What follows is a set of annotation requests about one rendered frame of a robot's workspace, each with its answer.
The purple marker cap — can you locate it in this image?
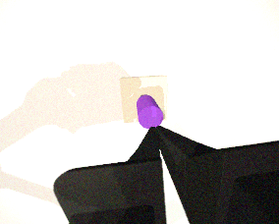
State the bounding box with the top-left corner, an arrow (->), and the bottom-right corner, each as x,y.
137,95 -> 163,129

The beige block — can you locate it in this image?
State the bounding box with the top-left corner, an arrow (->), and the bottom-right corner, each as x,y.
120,75 -> 167,123

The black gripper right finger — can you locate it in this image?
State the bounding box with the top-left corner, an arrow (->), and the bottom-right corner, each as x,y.
156,126 -> 279,224

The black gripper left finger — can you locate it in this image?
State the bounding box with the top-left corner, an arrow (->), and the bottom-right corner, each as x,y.
53,127 -> 167,224

